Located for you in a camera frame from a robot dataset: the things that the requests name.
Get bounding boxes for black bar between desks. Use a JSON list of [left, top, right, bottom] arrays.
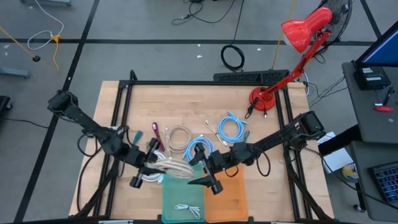
[[318, 124, 363, 156]]

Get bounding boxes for small thin white cable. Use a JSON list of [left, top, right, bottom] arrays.
[[174, 203, 202, 220]]

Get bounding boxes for black coiled floor cable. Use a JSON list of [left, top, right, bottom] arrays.
[[220, 0, 246, 72]]

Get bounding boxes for black lamp cord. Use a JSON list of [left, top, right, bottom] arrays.
[[244, 97, 268, 119]]

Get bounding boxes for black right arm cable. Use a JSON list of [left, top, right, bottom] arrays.
[[224, 150, 272, 178]]

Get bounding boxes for black mini computer box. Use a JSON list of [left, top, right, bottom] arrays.
[[353, 60, 392, 91]]

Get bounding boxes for red desk lamp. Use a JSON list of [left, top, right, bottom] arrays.
[[248, 6, 333, 112]]

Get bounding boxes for black floor fan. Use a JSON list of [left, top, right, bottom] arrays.
[[317, 0, 354, 44]]

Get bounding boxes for grey table foot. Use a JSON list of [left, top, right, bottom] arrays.
[[0, 67, 30, 79], [20, 0, 72, 7]]

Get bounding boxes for grey desk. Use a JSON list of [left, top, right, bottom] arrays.
[[349, 141, 398, 214], [341, 62, 398, 144]]

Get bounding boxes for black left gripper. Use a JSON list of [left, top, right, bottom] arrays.
[[126, 138, 167, 189]]

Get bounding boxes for bright yellow floor cable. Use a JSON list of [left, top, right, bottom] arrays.
[[50, 34, 62, 72]]

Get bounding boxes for yellow hanging cord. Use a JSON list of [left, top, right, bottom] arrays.
[[271, 0, 297, 71], [0, 26, 37, 58]]

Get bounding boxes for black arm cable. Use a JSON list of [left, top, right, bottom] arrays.
[[224, 150, 272, 178], [76, 133, 103, 158]]

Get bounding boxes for short gold beige cable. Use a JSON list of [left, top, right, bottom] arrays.
[[203, 119, 229, 147]]

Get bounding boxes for white paper box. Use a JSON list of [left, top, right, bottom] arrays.
[[317, 131, 355, 174]]

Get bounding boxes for maroon braided cable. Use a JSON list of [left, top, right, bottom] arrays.
[[151, 122, 165, 152]]

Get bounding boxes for orange translucent plastic bin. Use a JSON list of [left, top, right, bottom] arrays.
[[203, 164, 249, 223]]

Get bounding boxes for white floor cable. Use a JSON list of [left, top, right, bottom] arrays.
[[27, 0, 65, 51]]

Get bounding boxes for black computer monitor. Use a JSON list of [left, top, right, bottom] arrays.
[[354, 20, 398, 68]]

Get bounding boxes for black pen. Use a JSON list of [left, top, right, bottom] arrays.
[[382, 86, 395, 106]]

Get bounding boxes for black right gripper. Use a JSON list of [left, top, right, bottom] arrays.
[[187, 142, 234, 196]]

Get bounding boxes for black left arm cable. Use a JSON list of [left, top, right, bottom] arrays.
[[76, 133, 103, 158]]

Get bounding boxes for green translucent plastic bin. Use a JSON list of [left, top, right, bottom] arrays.
[[161, 164, 206, 223]]

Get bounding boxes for backlit black keyboard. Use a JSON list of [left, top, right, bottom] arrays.
[[368, 161, 398, 205]]

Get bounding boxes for black loose floor cables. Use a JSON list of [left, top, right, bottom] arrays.
[[172, 0, 237, 26]]

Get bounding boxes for black perforated computer case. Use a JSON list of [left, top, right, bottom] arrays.
[[213, 70, 290, 85]]

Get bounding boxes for light blue coiled cable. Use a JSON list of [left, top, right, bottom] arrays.
[[182, 134, 217, 162], [217, 111, 249, 144]]

